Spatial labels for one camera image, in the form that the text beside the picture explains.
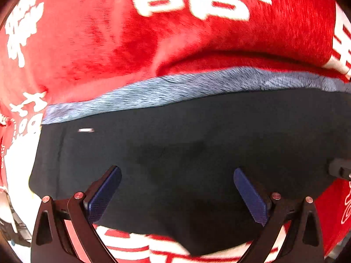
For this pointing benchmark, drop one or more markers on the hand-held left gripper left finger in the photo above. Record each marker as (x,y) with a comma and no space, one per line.
(105,186)

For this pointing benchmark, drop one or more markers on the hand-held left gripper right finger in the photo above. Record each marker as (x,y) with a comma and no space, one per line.
(251,194)

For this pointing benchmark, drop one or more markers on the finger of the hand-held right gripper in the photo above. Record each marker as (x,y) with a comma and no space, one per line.
(341,169)

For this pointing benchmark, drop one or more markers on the black pants with grey lining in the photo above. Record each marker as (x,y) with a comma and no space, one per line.
(178,142)

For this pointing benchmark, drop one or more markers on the red printed blanket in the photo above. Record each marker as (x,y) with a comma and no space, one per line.
(109,46)

